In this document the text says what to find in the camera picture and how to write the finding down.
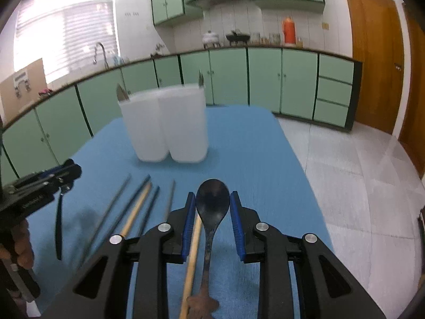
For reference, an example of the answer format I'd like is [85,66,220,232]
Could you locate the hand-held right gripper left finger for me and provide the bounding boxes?
[50,192,200,319]

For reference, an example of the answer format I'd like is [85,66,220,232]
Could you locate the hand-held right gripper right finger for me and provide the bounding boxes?
[229,191,387,319]

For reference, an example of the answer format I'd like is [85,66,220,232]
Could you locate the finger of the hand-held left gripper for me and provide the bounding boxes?
[50,159,82,191]
[35,169,67,181]

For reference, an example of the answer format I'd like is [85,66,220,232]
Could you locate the black spoon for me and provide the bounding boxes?
[186,179,231,319]

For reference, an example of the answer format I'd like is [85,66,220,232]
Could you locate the black slim utensil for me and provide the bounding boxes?
[55,186,72,261]

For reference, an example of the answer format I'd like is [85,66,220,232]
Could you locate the grey chopstick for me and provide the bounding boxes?
[71,173,131,266]

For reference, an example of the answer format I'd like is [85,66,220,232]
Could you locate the white plastic utensil container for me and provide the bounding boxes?
[158,85,209,164]
[118,90,170,163]

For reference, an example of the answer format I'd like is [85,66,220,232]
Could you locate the person's left hand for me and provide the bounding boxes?
[0,221,34,270]

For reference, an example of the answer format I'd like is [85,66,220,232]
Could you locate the blue tablecloth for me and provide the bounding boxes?
[25,104,334,319]

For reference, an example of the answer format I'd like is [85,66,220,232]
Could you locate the cardboard box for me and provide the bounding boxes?
[0,57,47,115]

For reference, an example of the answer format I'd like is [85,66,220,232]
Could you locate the metal kitchen faucet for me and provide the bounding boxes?
[93,42,108,69]

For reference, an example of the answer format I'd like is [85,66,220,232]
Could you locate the green lower cabinets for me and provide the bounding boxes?
[0,47,362,187]

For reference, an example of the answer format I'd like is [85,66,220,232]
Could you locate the green drawer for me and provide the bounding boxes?
[314,100,349,123]
[319,54,354,84]
[316,77,352,107]

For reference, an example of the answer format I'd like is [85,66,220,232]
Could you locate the window with white blinds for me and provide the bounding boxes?
[13,0,120,83]

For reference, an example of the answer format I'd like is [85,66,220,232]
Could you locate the white pot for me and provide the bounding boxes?
[202,30,221,49]

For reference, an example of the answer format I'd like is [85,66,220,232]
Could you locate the black wok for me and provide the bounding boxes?
[226,31,249,46]

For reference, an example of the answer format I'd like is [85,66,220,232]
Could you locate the row of jars and bowls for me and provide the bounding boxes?
[250,32,281,45]

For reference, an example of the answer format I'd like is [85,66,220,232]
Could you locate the dark object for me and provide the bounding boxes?
[416,206,425,286]

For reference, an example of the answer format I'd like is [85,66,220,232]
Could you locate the orange thermos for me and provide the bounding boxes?
[282,16,297,45]

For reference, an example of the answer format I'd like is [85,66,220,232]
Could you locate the wooden door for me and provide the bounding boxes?
[397,3,425,170]
[341,0,406,135]

